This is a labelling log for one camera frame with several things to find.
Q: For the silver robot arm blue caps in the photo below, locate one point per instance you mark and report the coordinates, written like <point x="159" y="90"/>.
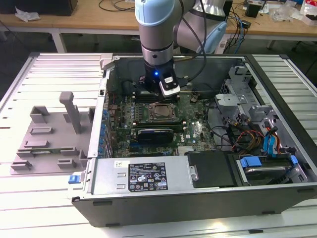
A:
<point x="156" y="32"/>

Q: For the CPU socket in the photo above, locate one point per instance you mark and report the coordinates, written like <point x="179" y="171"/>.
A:
<point x="174" y="119"/>

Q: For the black round case part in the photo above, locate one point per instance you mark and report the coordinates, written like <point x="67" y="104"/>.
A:
<point x="127" y="87"/>

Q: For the round coin battery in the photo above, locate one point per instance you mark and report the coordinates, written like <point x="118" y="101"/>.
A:
<point x="194" y="98"/>

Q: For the black graphics card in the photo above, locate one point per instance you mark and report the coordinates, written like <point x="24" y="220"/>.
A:
<point x="156" y="136"/>

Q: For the green motherboard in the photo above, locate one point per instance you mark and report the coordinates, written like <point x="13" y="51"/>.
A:
<point x="195" y="116"/>

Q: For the silver finned chipset heatsink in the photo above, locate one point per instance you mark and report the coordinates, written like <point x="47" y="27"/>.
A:
<point x="187" y="150"/>

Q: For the silver metal drive cage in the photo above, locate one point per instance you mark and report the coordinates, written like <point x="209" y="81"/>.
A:
<point x="232" y="101"/>

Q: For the wooden desk white legs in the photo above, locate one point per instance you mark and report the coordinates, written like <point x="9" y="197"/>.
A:
<point x="86" y="19"/>

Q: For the black rating label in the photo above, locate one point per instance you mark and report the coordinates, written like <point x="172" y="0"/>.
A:
<point x="148" y="176"/>

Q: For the silver power supply unit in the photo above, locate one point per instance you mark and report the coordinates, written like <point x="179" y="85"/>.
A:
<point x="109" y="173"/>

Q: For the black flat bay cover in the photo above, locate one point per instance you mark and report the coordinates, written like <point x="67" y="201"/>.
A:
<point x="210" y="168"/>

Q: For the small black adapter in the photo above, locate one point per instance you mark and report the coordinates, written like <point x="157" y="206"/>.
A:
<point x="246" y="24"/>

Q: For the grey plastic parts rack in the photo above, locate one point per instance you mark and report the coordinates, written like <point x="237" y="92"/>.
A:
<point x="57" y="138"/>

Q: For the small black container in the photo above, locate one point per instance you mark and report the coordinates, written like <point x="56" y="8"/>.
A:
<point x="252" y="10"/>

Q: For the blue case latch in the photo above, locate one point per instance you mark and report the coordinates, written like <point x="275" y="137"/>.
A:
<point x="73" y="179"/>

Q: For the blue disk carrier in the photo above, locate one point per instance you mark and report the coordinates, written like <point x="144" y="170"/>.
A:
<point x="250" y="161"/>

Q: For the black open PC case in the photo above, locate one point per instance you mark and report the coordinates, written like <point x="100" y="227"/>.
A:
<point x="173" y="208"/>

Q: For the large black box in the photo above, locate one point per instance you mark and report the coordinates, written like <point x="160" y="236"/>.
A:
<point x="37" y="6"/>

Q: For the white crumpled plastic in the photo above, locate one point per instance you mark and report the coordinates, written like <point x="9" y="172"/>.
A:
<point x="26" y="15"/>

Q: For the clear plastic bags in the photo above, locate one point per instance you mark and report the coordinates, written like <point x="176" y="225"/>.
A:
<point x="284" y="12"/>

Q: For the black hard disk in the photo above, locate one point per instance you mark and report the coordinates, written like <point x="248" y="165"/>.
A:
<point x="267" y="173"/>

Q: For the white red bag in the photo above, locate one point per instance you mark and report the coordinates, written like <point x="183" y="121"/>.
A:
<point x="308" y="10"/>

